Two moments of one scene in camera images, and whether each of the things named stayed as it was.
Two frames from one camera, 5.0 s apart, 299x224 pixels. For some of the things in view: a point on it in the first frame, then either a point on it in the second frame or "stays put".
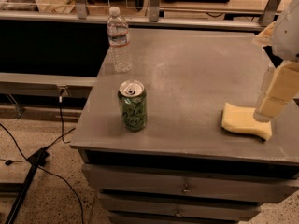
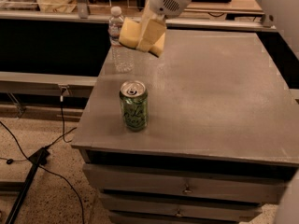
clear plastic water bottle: [118, 36] stays put
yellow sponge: [243, 119] -> [129, 34]
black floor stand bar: [36, 160] stays put
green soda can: [132, 99] stays put
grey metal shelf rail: [77, 86] stays put
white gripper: [288, 35] -> [163, 1]
